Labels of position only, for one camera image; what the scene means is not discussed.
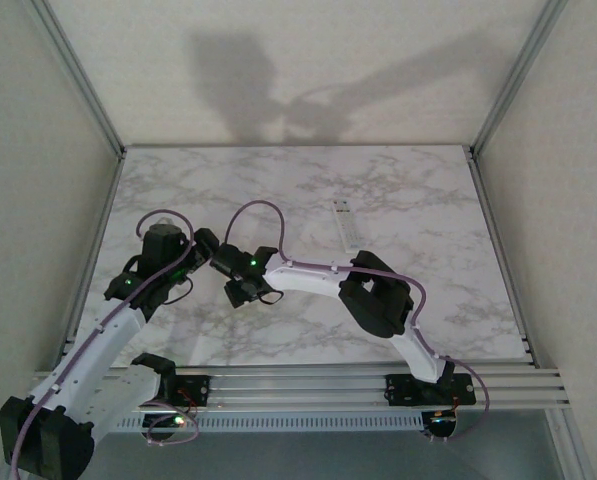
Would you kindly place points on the long white remote control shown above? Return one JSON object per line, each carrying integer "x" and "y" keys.
{"x": 347, "y": 225}

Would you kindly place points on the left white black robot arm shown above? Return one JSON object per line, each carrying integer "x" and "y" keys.
{"x": 93, "y": 360}

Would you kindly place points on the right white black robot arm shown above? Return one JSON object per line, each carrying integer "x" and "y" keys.
{"x": 303, "y": 280}

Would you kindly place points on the circuit board with green LED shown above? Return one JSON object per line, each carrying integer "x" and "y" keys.
{"x": 440, "y": 425}
{"x": 170, "y": 422}

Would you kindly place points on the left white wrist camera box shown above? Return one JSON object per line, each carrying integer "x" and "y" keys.
{"x": 165, "y": 219}

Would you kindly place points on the aluminium table side rail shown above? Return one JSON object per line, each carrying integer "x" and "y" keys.
{"x": 488, "y": 215}
{"x": 95, "y": 240}

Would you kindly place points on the aluminium front rail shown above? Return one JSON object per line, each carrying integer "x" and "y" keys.
{"x": 298, "y": 385}

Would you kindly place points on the aluminium frame post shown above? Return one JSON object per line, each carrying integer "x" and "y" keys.
{"x": 520, "y": 75}
{"x": 78, "y": 75}

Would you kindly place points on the aluminium frame leg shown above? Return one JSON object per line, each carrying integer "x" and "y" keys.
{"x": 570, "y": 445}

